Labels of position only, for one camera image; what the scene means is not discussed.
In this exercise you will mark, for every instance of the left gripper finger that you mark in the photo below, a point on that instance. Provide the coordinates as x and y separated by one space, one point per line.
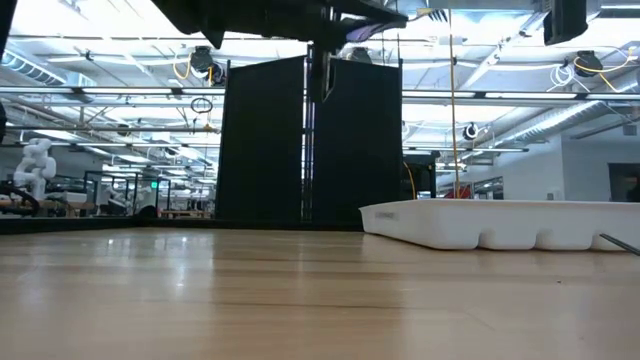
375 16

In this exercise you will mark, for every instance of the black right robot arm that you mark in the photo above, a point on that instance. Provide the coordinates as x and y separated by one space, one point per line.
565 20

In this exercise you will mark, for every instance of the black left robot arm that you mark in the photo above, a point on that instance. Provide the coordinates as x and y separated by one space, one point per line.
250 15

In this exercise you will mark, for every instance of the grey ceiling device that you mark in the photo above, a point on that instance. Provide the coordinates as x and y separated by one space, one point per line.
361 55

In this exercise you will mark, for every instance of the black folding partition screen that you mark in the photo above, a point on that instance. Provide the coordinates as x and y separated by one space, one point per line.
270 150

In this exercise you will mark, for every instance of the black round ceiling device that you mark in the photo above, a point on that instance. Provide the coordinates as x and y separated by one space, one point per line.
471 131

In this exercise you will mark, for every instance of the black cabinet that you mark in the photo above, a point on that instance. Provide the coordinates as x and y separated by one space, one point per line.
420 180

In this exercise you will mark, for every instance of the red equipment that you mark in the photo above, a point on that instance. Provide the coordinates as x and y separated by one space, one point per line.
462 194

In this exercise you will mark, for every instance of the white plastic cutlery tray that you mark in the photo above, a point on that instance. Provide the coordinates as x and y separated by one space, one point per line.
500 222

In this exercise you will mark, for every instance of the silver ventilation duct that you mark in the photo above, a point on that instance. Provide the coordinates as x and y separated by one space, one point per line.
550 122

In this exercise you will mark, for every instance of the black wall monitor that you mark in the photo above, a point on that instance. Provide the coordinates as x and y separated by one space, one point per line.
620 180

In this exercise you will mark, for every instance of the black aluminium table frame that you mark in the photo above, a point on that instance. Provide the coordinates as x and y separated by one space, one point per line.
50 225

